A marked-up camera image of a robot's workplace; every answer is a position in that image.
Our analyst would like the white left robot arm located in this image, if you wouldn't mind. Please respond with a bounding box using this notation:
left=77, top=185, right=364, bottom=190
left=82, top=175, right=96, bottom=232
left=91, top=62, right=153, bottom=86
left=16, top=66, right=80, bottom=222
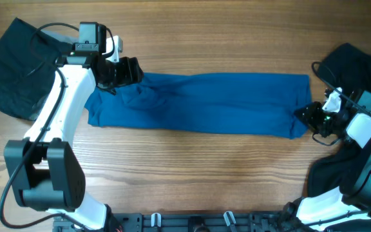
left=0, top=52, right=144, bottom=231

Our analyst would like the blue polo shirt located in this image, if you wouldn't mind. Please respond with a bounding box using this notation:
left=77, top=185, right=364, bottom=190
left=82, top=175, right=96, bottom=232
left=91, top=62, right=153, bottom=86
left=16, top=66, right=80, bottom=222
left=85, top=73, right=312, bottom=139

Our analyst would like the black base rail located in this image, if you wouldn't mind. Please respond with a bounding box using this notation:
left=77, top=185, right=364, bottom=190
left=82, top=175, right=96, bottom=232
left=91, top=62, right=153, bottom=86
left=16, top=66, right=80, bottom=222
left=52, top=211, right=302, bottom=232

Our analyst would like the dark green folded garment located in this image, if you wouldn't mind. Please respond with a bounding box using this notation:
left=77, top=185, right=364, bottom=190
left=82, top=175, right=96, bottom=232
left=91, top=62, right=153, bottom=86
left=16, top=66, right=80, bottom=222
left=0, top=18, right=71, bottom=121

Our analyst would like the black garment pile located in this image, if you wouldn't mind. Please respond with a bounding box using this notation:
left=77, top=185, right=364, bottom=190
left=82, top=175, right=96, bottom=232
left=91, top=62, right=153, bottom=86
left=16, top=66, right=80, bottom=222
left=307, top=43, right=371, bottom=197

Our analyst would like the grey mesh garment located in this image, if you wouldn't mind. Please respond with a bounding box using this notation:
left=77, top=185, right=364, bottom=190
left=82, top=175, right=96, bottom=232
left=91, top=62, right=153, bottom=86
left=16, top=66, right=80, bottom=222
left=42, top=30, right=78, bottom=44

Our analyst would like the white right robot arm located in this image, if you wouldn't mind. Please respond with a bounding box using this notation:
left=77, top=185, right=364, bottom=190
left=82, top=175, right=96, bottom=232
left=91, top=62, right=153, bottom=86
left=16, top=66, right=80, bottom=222
left=294, top=102, right=371, bottom=231

